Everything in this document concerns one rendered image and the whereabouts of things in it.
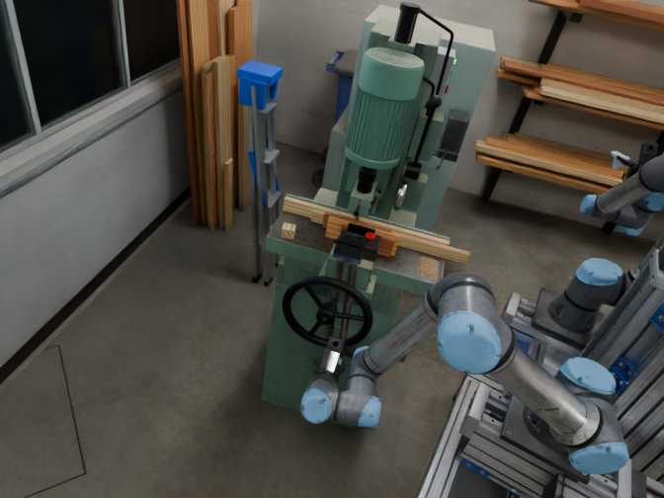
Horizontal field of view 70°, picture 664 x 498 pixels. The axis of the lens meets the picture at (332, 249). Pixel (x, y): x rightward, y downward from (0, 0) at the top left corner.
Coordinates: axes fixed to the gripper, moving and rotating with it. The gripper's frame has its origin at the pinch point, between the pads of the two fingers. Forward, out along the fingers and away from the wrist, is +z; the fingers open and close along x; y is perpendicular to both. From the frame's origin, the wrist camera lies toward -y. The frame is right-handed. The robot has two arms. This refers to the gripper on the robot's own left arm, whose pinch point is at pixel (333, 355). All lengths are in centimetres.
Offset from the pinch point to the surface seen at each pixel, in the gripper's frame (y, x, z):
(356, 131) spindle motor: -68, -11, 0
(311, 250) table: -28.2, -16.6, 11.0
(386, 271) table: -28.4, 8.9, 10.9
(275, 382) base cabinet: 36, -22, 48
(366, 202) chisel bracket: -48.2, -3.7, 12.7
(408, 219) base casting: -45, 13, 59
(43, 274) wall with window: 18, -130, 42
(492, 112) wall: -135, 59, 234
